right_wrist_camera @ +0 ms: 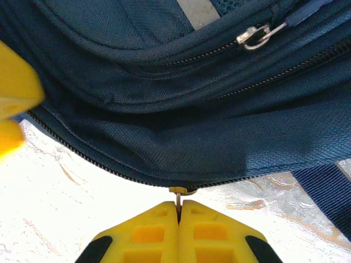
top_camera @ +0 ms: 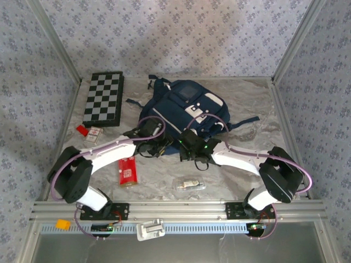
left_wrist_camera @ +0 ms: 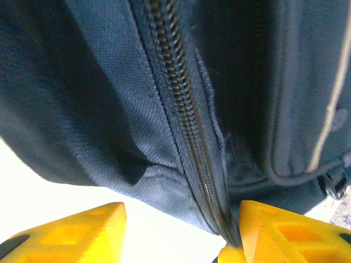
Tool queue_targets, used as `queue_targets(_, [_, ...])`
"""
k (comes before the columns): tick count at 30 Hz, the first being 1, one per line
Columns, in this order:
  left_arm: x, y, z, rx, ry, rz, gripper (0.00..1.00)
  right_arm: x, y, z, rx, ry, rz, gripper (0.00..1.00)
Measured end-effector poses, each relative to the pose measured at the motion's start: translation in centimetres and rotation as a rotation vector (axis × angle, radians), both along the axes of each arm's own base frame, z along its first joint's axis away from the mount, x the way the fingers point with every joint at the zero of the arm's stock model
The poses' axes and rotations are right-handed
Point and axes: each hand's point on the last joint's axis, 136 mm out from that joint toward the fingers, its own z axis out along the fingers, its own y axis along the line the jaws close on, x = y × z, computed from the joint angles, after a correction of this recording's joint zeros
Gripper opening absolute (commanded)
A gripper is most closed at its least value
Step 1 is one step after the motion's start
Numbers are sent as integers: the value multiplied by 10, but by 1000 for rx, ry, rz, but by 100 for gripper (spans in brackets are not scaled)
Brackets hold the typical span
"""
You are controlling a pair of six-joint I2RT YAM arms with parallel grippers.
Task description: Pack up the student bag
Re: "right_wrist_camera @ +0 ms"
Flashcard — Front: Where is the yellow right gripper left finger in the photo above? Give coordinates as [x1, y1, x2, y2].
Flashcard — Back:
[73, 201, 180, 263]

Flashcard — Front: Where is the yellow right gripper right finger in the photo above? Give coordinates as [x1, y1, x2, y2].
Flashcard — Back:
[178, 199, 285, 263]

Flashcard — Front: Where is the navy blue backpack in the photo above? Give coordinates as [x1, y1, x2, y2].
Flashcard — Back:
[0, 0, 351, 242]

